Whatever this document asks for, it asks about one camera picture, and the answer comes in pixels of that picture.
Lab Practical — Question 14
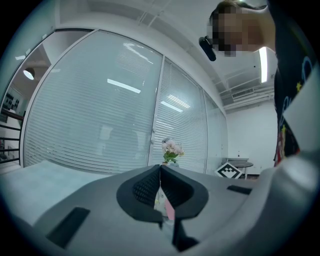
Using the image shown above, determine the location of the pink cloth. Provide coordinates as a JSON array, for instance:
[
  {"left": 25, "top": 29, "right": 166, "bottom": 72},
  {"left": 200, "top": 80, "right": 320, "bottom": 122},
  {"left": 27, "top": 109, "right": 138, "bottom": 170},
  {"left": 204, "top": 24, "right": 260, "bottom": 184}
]
[{"left": 164, "top": 198, "right": 176, "bottom": 221}]

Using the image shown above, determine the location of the black metal railing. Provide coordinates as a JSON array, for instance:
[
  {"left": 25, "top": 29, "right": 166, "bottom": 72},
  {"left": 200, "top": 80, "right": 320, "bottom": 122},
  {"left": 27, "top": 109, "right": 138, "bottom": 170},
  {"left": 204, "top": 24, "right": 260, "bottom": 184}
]
[{"left": 0, "top": 107, "right": 26, "bottom": 166}]

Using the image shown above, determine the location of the round black pedestal table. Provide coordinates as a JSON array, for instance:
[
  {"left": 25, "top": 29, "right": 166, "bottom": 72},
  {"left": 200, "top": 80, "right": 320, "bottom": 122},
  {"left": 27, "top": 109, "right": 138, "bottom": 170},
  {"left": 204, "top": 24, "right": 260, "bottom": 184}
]
[{"left": 225, "top": 161, "right": 255, "bottom": 181}]

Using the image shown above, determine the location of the ceiling air vent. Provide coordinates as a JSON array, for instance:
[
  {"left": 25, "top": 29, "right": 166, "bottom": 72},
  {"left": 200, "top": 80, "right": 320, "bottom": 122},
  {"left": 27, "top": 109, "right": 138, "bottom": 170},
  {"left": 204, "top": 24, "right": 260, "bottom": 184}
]
[{"left": 230, "top": 87, "right": 256, "bottom": 101}]

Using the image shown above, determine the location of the black wall decoration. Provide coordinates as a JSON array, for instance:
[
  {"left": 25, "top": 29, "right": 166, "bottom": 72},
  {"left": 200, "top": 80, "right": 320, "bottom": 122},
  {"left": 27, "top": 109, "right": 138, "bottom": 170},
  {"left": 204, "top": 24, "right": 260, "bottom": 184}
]
[{"left": 4, "top": 91, "right": 22, "bottom": 111}]

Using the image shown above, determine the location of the person's black printed shirt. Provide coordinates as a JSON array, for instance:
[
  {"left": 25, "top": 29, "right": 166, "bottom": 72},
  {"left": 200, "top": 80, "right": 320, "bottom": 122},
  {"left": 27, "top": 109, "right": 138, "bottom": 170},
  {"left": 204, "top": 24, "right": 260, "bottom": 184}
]
[{"left": 266, "top": 0, "right": 316, "bottom": 168}]

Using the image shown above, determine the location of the pastel artificial flower bouquet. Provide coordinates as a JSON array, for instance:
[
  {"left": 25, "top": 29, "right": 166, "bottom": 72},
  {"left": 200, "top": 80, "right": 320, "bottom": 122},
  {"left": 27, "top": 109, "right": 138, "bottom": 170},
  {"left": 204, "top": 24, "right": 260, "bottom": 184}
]
[{"left": 161, "top": 138, "right": 186, "bottom": 165}]

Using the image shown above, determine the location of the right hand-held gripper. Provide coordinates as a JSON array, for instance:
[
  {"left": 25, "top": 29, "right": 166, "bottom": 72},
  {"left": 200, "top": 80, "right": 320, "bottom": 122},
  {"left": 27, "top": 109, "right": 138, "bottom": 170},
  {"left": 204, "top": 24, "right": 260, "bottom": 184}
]
[{"left": 214, "top": 161, "right": 244, "bottom": 180}]

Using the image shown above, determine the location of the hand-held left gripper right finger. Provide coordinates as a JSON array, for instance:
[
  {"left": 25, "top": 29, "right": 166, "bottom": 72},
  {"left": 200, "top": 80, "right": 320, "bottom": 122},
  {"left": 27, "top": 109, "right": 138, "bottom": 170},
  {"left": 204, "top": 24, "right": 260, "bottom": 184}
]
[{"left": 160, "top": 164, "right": 260, "bottom": 244}]

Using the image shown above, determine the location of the person's head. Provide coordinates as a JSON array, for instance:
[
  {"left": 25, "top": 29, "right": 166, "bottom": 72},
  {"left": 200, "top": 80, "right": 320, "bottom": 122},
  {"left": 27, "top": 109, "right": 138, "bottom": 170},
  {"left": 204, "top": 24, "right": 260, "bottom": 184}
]
[{"left": 207, "top": 0, "right": 276, "bottom": 57}]

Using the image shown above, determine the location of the black head-mounted camera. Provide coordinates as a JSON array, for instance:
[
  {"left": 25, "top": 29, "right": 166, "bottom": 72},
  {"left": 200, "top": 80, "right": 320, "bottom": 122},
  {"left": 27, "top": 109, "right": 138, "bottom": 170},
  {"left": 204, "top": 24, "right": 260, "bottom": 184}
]
[{"left": 198, "top": 35, "right": 217, "bottom": 62}]

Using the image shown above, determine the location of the linear ceiling light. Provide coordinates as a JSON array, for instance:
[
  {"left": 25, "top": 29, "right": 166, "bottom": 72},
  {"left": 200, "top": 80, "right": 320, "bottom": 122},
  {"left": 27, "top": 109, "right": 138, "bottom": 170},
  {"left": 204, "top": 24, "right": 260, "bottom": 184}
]
[{"left": 258, "top": 46, "right": 269, "bottom": 84}]

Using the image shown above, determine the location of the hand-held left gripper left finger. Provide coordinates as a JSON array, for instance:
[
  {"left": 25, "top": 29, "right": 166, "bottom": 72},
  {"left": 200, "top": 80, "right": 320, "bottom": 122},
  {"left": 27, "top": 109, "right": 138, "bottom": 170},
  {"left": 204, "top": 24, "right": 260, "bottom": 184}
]
[{"left": 32, "top": 164, "right": 181, "bottom": 256}]

